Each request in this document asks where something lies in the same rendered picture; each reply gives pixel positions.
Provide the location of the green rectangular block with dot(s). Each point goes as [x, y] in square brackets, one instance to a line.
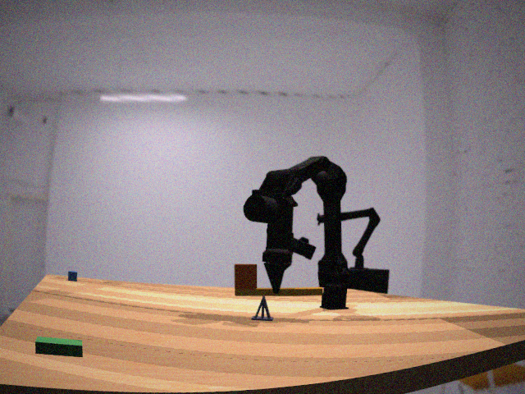
[58, 346]

